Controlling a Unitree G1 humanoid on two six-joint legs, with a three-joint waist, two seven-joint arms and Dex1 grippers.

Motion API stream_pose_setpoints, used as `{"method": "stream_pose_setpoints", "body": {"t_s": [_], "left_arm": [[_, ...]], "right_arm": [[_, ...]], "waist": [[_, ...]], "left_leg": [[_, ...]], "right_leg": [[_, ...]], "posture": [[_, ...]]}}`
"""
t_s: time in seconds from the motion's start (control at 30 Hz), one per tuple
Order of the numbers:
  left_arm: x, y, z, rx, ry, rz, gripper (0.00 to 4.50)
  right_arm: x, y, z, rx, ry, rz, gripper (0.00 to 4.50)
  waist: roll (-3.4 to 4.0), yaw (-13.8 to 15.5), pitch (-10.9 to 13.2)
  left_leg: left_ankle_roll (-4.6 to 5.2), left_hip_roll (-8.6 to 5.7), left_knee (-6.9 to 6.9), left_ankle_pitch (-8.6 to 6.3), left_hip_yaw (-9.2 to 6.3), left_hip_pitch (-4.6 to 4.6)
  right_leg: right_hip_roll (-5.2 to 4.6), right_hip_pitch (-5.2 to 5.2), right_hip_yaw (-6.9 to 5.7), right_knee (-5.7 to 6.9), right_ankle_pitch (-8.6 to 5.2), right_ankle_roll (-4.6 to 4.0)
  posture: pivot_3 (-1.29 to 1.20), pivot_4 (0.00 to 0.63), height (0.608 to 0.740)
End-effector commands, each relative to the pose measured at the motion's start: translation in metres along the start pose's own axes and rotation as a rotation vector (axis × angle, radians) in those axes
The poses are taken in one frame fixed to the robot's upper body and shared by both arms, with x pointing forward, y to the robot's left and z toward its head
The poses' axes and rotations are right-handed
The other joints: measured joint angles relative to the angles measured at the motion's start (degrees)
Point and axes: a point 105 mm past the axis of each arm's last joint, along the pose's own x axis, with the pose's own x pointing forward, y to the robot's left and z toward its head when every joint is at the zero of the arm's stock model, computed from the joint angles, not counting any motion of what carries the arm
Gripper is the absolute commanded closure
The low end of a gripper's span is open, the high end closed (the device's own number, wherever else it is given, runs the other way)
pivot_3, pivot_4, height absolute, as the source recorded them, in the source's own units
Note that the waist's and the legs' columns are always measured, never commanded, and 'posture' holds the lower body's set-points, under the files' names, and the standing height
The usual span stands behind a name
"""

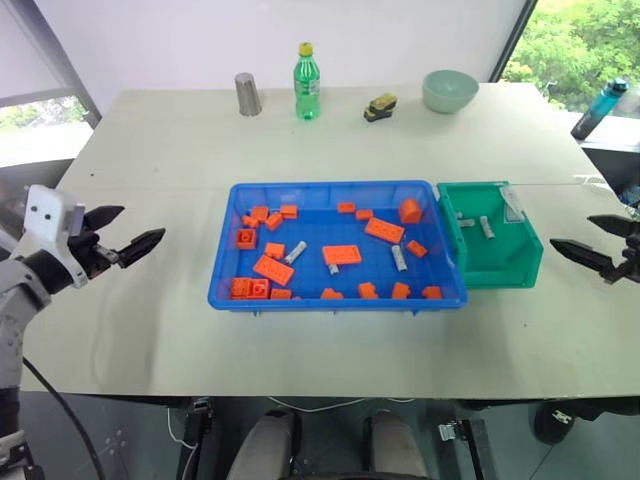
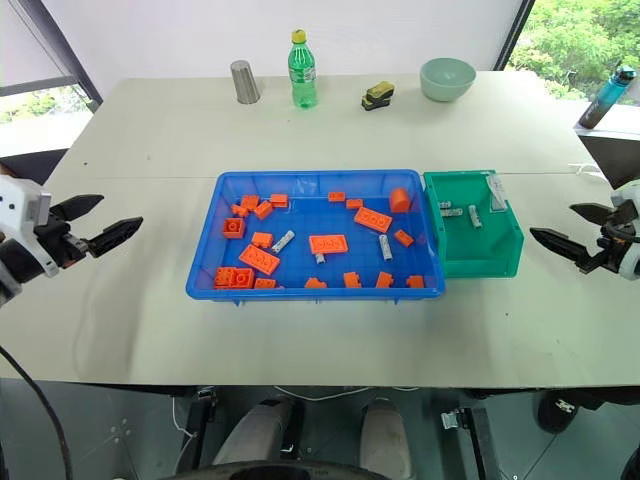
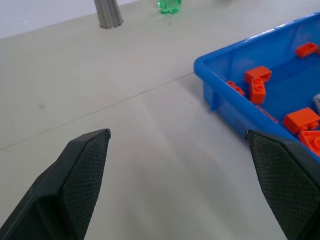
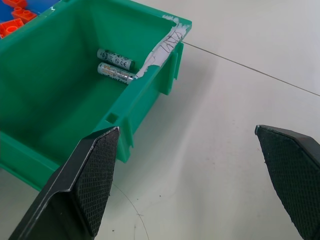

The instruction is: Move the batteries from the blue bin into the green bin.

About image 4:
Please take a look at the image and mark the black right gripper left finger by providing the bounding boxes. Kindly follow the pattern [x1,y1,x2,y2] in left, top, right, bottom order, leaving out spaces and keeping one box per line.
[8,126,121,240]

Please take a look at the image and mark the silver AA battery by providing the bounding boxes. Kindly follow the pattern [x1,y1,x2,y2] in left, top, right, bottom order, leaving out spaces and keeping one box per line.
[96,48,136,71]
[97,62,139,86]

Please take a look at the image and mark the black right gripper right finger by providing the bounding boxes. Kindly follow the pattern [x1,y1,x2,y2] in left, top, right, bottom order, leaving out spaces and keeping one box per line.
[254,124,320,240]

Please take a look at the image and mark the blue plastic bin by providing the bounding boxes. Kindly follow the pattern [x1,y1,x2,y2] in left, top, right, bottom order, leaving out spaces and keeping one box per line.
[0,0,66,39]

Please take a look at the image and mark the green plastic bin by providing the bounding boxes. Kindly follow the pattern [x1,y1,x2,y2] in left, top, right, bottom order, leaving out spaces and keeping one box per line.
[0,0,193,192]

